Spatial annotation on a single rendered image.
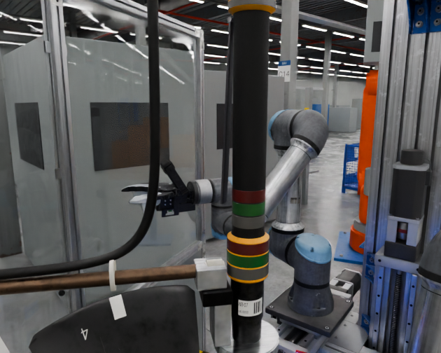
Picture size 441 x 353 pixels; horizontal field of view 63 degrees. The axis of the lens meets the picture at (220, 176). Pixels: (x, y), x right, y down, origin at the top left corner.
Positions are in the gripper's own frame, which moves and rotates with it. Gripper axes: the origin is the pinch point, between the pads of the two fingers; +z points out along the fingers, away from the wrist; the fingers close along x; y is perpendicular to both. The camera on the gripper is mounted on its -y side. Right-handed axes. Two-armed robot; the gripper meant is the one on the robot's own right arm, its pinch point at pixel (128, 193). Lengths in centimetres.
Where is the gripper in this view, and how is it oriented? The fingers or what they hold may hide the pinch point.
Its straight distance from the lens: 103.8
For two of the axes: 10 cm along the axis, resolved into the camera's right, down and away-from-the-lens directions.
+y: -0.6, 9.5, 3.1
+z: -8.9, 0.9, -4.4
